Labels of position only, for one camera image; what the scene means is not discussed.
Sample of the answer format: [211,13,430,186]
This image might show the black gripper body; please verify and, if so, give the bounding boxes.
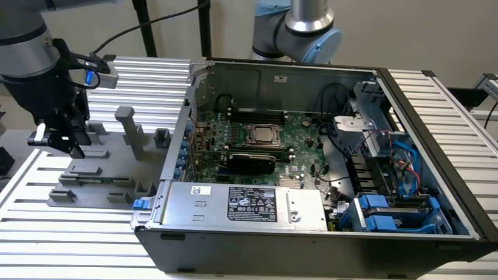
[0,66,91,128]

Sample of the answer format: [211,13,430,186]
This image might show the green RAM stick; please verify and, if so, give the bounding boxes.
[76,177,131,186]

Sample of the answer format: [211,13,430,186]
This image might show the black RAM slot bank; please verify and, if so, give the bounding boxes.
[229,110,290,124]

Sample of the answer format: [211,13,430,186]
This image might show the grey parts rack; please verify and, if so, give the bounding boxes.
[46,106,173,208]

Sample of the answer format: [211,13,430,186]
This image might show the black box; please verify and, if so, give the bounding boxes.
[0,146,16,177]

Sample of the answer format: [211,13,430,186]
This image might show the blue case latch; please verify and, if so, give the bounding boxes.
[131,197,153,211]

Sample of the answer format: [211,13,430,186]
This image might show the black stand pole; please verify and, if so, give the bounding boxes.
[197,0,214,59]
[131,0,158,58]

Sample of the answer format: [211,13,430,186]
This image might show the silver power supply unit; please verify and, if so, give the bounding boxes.
[154,181,333,233]

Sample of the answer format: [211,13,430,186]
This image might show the black graphics card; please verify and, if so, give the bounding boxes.
[225,152,278,176]

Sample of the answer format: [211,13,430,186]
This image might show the silver CPU in socket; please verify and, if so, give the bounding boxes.
[242,123,285,145]

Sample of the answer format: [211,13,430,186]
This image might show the green motherboard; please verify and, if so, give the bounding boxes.
[186,110,337,188]

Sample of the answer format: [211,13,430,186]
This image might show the black open PC case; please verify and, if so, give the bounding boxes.
[131,57,494,274]

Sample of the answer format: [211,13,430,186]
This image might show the silver disk bay cage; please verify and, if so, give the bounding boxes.
[333,114,394,159]

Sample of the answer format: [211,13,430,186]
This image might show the blue disk carrier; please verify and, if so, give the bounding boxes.
[337,191,444,235]

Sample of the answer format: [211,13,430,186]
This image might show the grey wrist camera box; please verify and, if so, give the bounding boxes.
[92,60,120,90]

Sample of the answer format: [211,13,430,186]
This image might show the black camera cable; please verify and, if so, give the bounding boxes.
[90,0,213,59]

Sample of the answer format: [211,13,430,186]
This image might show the black looped wire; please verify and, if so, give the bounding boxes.
[215,93,235,115]

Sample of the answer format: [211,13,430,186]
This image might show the black power wire bundle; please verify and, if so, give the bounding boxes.
[317,82,351,118]

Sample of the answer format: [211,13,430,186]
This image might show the blue data wire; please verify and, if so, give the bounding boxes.
[389,139,422,190]

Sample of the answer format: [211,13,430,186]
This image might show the red wire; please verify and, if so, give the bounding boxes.
[385,130,422,194]

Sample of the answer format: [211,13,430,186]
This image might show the silver aluminium rail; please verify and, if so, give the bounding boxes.
[473,72,498,97]

